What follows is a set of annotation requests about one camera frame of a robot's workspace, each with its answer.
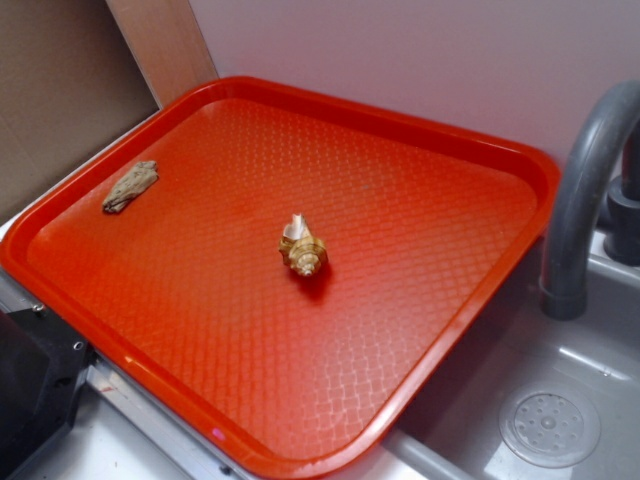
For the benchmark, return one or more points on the red plastic tray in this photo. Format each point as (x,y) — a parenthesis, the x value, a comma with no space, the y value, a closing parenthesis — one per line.
(185,289)

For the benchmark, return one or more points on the brown cardboard panel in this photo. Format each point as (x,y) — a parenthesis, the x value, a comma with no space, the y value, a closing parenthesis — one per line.
(69,87)

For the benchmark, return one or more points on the tan spiral seashell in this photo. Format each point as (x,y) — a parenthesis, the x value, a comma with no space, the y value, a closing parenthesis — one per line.
(301,251)

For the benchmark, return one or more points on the grey curved faucet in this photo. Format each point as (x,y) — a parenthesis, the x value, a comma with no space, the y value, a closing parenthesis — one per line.
(600,179)

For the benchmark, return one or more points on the grey plastic sink basin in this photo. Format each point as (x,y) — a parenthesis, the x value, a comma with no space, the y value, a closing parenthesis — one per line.
(450,430)

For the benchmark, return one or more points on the light wooden board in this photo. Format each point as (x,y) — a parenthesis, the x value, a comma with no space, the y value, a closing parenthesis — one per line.
(167,45)

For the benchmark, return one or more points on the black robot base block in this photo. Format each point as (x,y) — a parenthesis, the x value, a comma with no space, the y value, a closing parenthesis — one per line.
(44,365)

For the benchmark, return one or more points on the round sink drain strainer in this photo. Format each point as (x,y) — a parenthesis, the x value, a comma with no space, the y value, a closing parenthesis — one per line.
(549,425)

